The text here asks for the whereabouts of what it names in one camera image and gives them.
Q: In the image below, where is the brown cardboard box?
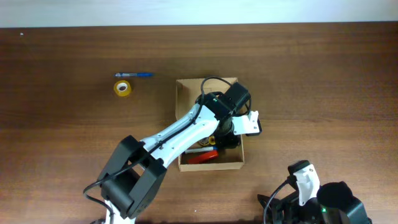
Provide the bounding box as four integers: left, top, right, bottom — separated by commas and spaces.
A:
175, 78, 244, 172

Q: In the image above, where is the blue whiteboard marker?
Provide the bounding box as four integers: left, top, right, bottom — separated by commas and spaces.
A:
185, 146, 218, 154

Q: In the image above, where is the yellow adhesive tape roll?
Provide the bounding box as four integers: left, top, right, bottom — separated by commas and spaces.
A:
114, 80, 132, 97

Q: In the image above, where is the blue ballpoint pen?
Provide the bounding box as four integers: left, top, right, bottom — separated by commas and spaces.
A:
114, 73, 153, 78

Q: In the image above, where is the black yellow correction tape dispenser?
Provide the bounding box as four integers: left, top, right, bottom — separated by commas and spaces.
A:
198, 136, 216, 147

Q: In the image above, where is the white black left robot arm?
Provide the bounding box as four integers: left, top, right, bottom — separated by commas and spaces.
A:
96, 83, 258, 223

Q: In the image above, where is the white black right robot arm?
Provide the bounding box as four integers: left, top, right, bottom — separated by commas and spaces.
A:
257, 160, 373, 224

